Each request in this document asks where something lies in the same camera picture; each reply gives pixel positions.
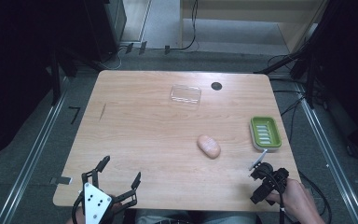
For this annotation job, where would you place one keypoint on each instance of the metal floor rail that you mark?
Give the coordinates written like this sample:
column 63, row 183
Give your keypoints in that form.
column 32, row 158
column 331, row 158

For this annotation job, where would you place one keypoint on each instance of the light wooden shelf unit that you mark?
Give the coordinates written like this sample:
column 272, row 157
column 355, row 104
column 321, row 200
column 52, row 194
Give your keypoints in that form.
column 248, row 18

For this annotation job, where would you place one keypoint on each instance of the person's right hand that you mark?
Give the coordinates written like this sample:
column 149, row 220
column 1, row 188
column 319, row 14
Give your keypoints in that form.
column 292, row 196

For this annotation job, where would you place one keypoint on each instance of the black tape corner mark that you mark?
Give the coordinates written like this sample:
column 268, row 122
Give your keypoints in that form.
column 74, row 113

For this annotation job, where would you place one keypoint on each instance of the clear plastic container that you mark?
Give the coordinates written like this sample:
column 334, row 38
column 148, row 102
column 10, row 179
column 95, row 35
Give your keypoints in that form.
column 185, row 94

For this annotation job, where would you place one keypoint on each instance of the grey tape strip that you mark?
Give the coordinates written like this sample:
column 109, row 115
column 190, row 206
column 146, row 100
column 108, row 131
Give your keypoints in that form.
column 61, row 180

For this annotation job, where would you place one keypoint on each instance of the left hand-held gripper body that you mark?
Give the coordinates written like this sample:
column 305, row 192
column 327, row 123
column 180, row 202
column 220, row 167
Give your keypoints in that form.
column 95, row 199

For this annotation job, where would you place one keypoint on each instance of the person's left hand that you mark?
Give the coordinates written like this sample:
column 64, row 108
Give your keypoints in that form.
column 117, row 207

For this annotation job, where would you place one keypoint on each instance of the black tripod stand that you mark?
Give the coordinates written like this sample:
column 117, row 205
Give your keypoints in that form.
column 56, row 77
column 306, row 62

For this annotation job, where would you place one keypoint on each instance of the black round table grommet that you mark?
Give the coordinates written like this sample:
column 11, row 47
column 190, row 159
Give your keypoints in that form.
column 216, row 86

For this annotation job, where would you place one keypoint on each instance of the green soap dish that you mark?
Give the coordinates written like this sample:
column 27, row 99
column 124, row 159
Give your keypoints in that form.
column 265, row 133

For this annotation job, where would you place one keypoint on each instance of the black cabinet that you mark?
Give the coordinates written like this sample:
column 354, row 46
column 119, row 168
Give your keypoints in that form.
column 105, row 28

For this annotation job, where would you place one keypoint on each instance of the black plug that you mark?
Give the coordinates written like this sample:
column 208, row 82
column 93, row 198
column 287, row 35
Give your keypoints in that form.
column 129, row 48
column 142, row 47
column 167, row 49

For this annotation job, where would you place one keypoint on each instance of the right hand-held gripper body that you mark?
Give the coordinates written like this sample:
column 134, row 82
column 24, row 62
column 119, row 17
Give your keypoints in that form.
column 268, row 178

